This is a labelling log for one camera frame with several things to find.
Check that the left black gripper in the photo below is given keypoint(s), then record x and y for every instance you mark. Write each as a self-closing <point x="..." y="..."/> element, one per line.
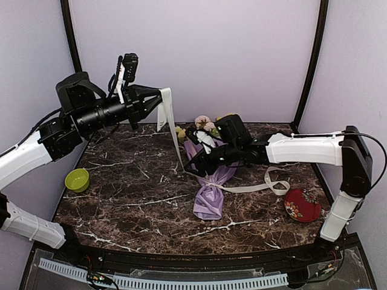
<point x="136" y="105"/>

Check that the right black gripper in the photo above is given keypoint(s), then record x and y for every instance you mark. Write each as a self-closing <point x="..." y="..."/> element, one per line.
<point x="202" y="162"/>

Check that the pink purple wrapping paper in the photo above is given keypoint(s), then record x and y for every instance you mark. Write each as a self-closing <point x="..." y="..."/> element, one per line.
<point x="209" y="201"/>

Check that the pink rose flower stem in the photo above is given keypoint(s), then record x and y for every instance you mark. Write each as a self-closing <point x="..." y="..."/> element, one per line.
<point x="205" y="123"/>

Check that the yellow fuzzy poppy stem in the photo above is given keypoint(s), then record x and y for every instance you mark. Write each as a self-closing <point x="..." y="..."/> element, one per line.
<point x="218" y="118"/>

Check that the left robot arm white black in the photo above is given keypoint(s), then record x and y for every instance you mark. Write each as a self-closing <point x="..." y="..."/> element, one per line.
<point x="53" y="138"/>

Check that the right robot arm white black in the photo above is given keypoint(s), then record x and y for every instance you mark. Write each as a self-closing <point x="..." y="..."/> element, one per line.
<point x="345" y="149"/>

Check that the lime green bowl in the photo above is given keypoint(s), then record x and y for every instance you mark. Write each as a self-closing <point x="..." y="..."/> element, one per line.
<point x="77" y="180"/>

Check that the red floral dish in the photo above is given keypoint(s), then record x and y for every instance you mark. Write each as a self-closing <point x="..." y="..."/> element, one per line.
<point x="302" y="206"/>

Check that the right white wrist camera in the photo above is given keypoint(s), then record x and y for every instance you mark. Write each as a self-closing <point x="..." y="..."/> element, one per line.
<point x="202" y="137"/>

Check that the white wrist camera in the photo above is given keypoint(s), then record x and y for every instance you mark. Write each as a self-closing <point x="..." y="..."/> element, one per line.
<point x="202" y="137"/>
<point x="125" y="73"/>

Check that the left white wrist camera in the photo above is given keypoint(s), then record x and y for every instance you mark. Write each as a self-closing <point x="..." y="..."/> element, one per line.
<point x="125" y="73"/>

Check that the right black frame post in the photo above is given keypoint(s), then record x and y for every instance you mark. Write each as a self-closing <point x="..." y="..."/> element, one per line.
<point x="312" y="66"/>

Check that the black front table rail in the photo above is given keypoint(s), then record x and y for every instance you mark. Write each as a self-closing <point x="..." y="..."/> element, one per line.
<point x="98" y="258"/>

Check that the white slotted cable duct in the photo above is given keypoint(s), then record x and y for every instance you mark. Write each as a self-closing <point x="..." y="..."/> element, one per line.
<point x="147" y="279"/>

